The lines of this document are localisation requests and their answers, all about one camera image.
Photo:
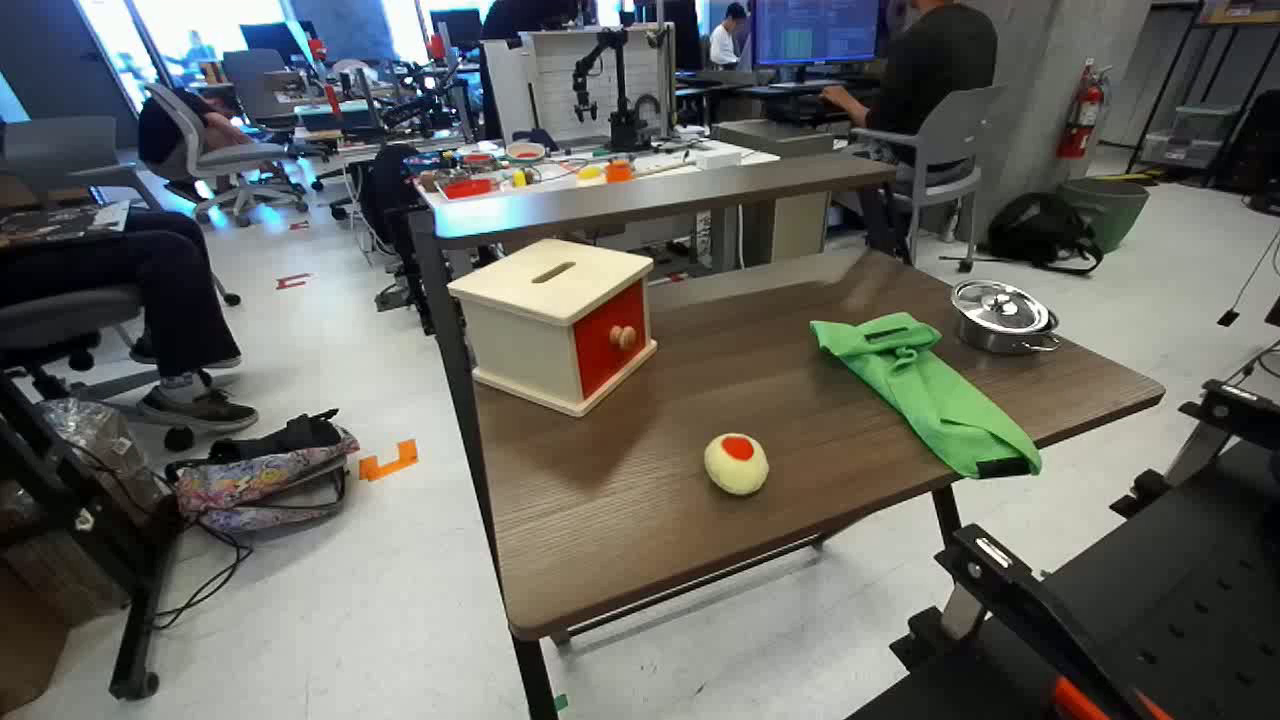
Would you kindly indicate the small black robot arm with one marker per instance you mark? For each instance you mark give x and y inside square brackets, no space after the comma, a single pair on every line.
[618,82]

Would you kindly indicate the silver pot lid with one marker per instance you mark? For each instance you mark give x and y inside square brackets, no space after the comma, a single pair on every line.
[1002,307]

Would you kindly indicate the black backpack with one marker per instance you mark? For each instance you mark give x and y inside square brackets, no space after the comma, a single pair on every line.
[1041,229]

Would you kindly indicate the yellow ball with red spot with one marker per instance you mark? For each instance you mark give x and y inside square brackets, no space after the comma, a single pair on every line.
[738,463]

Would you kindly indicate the silver metal pot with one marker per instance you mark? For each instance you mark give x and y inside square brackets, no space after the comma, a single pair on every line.
[1002,338]

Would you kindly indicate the red fire extinguisher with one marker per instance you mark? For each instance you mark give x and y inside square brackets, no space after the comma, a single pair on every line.
[1080,114]

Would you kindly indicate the person in white shirt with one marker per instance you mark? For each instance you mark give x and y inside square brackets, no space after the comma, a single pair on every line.
[724,36]

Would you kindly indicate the grey office chair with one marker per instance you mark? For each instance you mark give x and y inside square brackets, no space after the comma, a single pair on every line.
[214,154]

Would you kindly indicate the red floor marker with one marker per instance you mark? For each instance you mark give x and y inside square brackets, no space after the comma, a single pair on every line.
[288,280]

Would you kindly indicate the wooden box with red drawer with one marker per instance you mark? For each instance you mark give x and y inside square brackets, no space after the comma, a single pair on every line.
[555,321]

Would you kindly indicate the colourful patterned bag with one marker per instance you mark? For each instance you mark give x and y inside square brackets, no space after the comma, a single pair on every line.
[266,482]

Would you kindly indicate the computer monitor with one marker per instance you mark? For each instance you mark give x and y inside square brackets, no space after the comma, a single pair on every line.
[813,31]

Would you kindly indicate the orange plastic bracket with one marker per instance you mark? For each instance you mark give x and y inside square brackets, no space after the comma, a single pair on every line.
[391,463]

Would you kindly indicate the person in dark top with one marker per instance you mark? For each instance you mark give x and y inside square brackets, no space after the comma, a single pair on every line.
[180,128]

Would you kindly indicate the grey workbench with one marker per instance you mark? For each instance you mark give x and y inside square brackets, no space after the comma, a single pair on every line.
[643,198]

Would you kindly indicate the black metal stand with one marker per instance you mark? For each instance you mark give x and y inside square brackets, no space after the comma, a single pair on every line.
[1104,601]

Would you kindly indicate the white display board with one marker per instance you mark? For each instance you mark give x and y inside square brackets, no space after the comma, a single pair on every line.
[562,82]

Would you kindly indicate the green cloth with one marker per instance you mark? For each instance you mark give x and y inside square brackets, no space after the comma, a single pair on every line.
[934,393]

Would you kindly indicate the green bin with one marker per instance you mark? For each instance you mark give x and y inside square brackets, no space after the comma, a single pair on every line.
[1112,211]

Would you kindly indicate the seated person in black shirt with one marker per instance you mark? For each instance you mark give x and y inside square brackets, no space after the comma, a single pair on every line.
[934,60]

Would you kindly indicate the seated person in black trousers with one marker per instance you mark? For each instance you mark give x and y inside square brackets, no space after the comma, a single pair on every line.
[145,300]

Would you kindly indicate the orange block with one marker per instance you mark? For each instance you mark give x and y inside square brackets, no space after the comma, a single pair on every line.
[623,169]

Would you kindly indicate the red tray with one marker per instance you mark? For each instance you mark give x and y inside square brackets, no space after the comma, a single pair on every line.
[466,184]

